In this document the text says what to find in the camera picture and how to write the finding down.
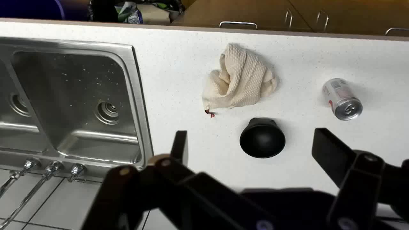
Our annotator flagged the chrome sink faucet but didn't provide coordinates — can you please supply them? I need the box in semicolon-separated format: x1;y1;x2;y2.
0;156;89;228

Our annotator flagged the crumpled plastic bag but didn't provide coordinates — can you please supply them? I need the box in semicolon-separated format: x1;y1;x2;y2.
89;0;185;24

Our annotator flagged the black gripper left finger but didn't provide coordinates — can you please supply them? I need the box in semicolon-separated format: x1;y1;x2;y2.
81;129;274;230

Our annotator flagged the blue plastic bin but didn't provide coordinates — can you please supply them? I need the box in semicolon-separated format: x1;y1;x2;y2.
0;0;68;21

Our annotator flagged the stainless steel double sink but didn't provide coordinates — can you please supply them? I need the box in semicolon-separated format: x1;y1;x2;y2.
0;37;155;171

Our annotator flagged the beige waffle dish cloth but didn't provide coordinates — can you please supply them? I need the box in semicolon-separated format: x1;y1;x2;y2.
201;42;279;119

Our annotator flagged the wooden base cabinet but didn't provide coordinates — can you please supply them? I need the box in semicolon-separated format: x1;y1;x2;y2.
171;0;409;40

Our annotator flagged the silver soda can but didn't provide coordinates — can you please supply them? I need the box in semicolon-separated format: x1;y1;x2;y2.
321;77;365;121

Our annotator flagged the metal cabinet handle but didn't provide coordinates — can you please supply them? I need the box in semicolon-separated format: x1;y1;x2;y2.
385;27;409;37
315;12;332;32
284;10;296;31

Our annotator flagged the metal drawer handle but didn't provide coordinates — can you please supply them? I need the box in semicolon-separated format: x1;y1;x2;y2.
219;19;259;31

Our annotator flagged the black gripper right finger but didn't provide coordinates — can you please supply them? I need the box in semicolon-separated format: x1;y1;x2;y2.
311;127;409;230

